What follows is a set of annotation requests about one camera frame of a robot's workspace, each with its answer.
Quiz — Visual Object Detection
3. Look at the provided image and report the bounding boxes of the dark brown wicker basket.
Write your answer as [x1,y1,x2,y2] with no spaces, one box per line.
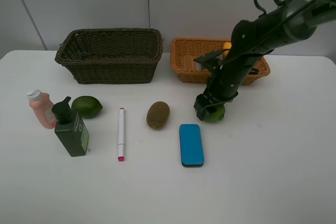
[55,28,163,84]

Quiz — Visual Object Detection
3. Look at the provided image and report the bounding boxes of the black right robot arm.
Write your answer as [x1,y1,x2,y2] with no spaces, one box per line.
[194,0,335,122]

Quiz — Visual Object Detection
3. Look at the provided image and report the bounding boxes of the white marker pink caps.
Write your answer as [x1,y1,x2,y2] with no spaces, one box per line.
[118,108,125,162]

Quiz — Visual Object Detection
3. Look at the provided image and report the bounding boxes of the bright green lime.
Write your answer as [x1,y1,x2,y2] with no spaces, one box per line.
[204,104,225,123]

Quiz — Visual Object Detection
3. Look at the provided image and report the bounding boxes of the orange wicker basket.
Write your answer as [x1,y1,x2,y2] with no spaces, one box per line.
[171,38,270,85]

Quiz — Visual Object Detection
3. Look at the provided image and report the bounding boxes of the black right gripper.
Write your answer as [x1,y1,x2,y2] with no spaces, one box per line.
[194,49,262,121]

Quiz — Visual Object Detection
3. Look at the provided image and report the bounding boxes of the blue whiteboard eraser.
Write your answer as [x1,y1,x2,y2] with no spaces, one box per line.
[179,124,204,167]

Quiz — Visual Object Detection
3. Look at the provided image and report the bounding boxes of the dark green lime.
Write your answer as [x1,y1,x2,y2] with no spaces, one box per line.
[71,96,103,119]

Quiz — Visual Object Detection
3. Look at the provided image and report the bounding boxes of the dark green pump bottle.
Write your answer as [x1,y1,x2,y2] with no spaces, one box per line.
[52,97,89,157]

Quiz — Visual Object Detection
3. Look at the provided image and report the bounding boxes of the pink bottle white cap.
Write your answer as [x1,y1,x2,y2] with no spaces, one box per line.
[27,90,56,129]

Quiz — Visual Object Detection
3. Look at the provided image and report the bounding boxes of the yellow mango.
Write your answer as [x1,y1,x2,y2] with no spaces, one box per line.
[223,41,232,58]

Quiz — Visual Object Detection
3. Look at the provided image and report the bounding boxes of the brown kiwi fruit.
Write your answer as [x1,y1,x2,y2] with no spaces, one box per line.
[146,101,170,130]

